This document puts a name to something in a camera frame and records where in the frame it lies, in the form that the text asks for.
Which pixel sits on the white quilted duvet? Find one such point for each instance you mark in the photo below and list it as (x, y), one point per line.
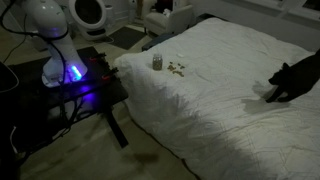
(216, 116)

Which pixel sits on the red black clamp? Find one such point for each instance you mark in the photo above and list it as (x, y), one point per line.
(96, 57)
(110, 74)

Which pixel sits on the black cat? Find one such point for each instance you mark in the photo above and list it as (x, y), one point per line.
(296, 80)

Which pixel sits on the round white litter box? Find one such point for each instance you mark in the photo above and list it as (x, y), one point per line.
(108, 16)

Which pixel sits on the dark floor mat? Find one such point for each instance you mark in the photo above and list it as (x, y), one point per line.
(125, 37)

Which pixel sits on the small glass jar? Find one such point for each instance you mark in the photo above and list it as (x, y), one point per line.
(157, 63)

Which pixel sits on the black robot table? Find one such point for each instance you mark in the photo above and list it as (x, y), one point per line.
(110, 90)

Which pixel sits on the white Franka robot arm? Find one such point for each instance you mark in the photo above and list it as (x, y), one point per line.
(50, 20)

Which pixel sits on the small white jar lid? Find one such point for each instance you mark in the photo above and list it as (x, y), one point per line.
(180, 55)

